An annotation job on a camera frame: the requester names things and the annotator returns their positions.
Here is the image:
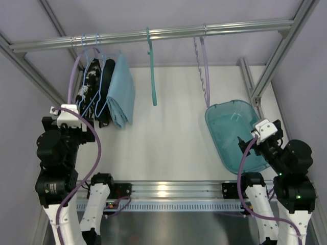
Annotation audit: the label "light blue trousers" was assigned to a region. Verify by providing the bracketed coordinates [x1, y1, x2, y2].
[106, 54, 135, 129]

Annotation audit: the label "blue wire hanger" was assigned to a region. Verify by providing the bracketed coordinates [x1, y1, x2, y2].
[95, 32, 122, 119]
[76, 47, 100, 117]

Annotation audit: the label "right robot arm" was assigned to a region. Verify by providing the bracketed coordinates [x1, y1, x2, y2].
[237, 119, 316, 244]

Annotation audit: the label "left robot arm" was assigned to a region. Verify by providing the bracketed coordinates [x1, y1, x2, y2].
[35, 117, 114, 244]

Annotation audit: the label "black white patterned trousers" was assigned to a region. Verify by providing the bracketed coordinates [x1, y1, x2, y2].
[75, 59, 101, 118]

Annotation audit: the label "purple hanger left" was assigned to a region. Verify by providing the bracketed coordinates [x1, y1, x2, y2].
[67, 50, 101, 109]

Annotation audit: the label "teal plastic hanger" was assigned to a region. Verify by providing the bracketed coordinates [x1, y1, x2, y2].
[146, 27, 157, 106]

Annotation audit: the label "purple plastic hanger right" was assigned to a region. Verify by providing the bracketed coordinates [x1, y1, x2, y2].
[192, 23, 211, 108]

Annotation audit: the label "teal plastic basin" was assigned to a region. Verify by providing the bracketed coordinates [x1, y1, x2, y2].
[205, 100, 259, 174]

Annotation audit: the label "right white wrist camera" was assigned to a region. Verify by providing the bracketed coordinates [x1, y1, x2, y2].
[251, 118, 278, 145]

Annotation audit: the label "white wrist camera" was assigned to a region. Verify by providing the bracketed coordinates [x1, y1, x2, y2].
[50, 104, 82, 128]
[251, 118, 278, 145]

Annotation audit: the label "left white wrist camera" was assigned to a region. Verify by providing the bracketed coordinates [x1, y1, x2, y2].
[50, 104, 82, 128]

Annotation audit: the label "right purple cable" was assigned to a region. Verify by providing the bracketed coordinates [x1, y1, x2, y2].
[236, 135, 305, 245]

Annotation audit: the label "purple cable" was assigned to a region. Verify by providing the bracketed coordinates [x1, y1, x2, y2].
[50, 106, 102, 245]
[236, 135, 305, 245]

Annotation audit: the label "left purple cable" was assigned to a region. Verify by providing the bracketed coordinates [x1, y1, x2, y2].
[50, 106, 102, 245]

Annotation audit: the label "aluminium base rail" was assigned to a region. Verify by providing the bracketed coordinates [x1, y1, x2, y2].
[75, 179, 279, 212]

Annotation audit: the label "aluminium hanging rail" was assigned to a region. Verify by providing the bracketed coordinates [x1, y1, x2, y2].
[9, 18, 295, 53]

